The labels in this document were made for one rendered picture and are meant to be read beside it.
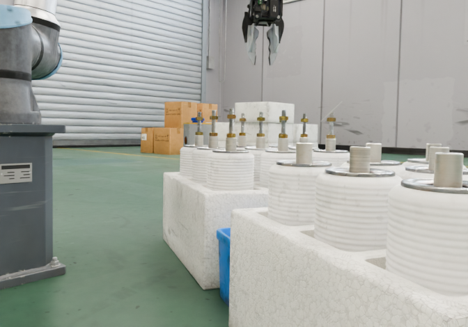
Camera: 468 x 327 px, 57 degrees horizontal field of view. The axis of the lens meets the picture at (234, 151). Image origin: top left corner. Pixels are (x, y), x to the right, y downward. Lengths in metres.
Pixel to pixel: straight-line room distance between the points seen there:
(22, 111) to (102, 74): 5.75
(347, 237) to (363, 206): 0.04
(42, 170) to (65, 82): 5.48
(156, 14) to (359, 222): 6.99
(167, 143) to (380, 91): 3.18
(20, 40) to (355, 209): 0.70
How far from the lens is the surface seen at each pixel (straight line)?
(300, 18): 7.32
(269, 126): 3.73
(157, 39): 7.28
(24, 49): 0.94
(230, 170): 0.83
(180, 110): 4.88
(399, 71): 6.38
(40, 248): 0.93
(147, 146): 5.14
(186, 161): 1.06
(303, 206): 0.55
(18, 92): 0.91
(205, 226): 0.79
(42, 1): 1.08
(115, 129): 6.70
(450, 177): 0.40
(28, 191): 0.90
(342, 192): 0.46
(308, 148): 0.59
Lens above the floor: 0.30
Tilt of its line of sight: 3 degrees down
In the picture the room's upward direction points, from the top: 1 degrees clockwise
